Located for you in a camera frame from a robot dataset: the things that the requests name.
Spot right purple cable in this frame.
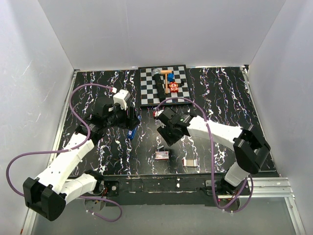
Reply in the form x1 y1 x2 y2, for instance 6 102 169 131
153 97 254 212

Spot blue toy block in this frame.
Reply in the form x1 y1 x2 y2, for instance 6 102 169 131
167 73 175 82

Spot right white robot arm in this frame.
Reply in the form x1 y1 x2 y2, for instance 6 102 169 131
154 107 270 195

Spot open staple box tray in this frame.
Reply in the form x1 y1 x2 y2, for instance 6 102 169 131
182 158 198 167

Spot red toy figure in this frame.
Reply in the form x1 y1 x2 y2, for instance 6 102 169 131
169 82 179 93

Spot purple cable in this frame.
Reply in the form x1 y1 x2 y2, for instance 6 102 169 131
153 97 254 212
6 83 123 222

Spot blue black stapler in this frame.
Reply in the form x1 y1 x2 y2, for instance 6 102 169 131
127 126 138 140

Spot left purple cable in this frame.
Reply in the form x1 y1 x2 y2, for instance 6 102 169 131
6 83 123 222

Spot aluminium frame rail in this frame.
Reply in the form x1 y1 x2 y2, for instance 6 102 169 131
20 70 79 235

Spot wooden toy hammer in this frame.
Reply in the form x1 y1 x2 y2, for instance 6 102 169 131
160 70 172 94

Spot black microphone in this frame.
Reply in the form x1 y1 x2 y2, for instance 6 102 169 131
152 68 166 102

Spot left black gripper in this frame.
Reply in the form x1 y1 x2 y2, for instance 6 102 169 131
105 101 140 130

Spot black white checkerboard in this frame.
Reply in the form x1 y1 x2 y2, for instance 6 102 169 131
139 65 191 106

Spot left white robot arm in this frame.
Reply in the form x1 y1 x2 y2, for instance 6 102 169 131
23 90 140 221

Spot red white staple box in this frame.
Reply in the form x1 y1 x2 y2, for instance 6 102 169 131
155 151 169 160

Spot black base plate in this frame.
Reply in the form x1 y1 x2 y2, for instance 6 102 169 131
75 171 269 208

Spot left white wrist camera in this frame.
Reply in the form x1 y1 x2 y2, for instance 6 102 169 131
113 90 131 110

